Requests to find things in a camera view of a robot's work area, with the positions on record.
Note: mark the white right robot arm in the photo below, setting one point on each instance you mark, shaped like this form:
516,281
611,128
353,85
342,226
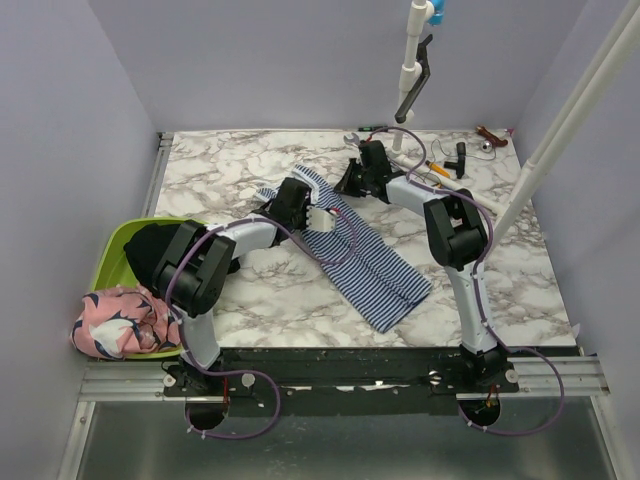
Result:
458,242

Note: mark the blue white striped garment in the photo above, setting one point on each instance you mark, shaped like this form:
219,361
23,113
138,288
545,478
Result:
376,281

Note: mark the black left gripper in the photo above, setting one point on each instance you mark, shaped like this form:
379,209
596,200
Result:
302,225

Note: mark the black T-shaped tool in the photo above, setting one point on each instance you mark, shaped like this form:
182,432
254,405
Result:
457,163

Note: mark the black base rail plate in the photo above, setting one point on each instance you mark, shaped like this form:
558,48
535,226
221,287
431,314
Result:
251,382

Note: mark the lime green laundry basket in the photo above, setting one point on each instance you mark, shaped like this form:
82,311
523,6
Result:
114,268

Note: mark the small silver ball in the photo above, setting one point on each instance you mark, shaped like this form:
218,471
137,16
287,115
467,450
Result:
486,146

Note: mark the green black precision screwdriver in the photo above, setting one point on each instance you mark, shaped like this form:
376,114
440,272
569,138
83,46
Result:
371,128

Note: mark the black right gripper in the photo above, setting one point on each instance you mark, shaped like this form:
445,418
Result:
346,185

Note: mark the aluminium frame rail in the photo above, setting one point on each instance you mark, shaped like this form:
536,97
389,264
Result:
125,382

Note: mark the pink patterned garment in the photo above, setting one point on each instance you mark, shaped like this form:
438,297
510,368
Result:
120,322

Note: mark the black garment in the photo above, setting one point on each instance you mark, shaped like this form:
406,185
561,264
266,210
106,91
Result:
156,250

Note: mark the white PVC pipe stand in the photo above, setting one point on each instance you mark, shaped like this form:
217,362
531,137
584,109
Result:
422,13

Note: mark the chrome combination wrench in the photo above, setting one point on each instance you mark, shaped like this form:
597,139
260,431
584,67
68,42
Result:
354,140

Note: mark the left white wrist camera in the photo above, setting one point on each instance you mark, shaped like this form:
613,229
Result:
321,220

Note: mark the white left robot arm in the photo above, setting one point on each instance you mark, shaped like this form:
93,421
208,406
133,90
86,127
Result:
200,349

